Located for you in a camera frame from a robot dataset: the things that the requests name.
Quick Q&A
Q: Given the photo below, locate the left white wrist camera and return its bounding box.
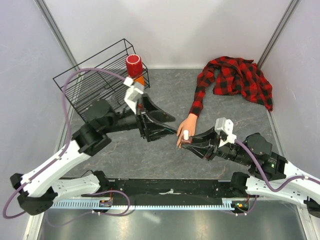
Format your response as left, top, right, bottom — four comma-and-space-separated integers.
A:
123, 77, 145, 115

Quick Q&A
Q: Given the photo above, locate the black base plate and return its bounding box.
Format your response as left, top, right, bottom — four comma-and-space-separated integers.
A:
81, 177, 251, 206

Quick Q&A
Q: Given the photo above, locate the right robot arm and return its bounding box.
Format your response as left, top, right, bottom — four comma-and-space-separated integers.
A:
180, 128, 320, 218

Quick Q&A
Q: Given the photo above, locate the clear plastic cup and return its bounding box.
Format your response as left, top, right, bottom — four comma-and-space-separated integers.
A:
99, 90, 119, 107

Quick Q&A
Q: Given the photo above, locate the slotted cable duct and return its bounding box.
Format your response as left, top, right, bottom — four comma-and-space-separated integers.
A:
50, 198, 249, 211

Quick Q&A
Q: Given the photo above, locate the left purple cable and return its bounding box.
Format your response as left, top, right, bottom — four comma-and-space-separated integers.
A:
2, 67, 126, 220

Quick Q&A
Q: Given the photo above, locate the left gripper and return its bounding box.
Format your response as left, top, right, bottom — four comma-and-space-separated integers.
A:
103, 93, 179, 142

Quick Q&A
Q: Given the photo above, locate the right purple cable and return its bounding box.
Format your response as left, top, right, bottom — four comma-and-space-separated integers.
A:
234, 139, 320, 193

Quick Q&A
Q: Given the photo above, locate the red cup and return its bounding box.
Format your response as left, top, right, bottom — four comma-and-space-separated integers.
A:
125, 54, 143, 77

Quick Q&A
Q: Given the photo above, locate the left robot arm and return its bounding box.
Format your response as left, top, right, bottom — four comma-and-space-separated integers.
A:
10, 93, 177, 216

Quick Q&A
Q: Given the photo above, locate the orange cup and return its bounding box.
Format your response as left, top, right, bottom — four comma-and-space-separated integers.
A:
134, 75, 145, 86

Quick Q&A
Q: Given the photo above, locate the purple cable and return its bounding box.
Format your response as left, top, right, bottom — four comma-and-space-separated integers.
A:
234, 139, 320, 193
2, 67, 126, 220

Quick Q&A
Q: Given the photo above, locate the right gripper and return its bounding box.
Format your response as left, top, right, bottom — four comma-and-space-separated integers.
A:
180, 125, 252, 166

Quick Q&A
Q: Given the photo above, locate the red plaid shirt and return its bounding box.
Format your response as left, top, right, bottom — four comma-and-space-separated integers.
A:
189, 56, 273, 116

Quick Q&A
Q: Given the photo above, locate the mannequin hand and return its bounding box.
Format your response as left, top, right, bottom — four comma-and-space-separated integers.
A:
176, 113, 198, 148

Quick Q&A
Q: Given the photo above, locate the black wire rack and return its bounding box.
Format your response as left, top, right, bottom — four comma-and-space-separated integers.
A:
52, 38, 137, 121

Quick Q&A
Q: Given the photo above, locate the glitter nail polish bottle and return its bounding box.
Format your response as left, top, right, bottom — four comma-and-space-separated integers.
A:
180, 137, 193, 145

